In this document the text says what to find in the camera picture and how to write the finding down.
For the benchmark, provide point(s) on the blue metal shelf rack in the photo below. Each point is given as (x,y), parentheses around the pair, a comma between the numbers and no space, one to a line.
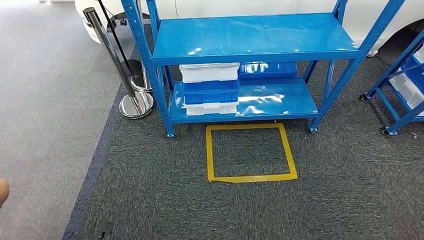
(394,64)
(251,36)

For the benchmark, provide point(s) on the blue divided plastic bin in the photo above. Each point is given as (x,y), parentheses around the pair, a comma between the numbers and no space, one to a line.
(268,69)

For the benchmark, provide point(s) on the thin black pole stand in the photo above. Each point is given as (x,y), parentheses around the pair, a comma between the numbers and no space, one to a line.
(134,66)

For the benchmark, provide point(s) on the white car with red stripe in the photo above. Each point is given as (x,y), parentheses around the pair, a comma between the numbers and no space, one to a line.
(232,6)

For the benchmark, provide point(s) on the person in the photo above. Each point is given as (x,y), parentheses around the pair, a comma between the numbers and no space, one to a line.
(3,193)

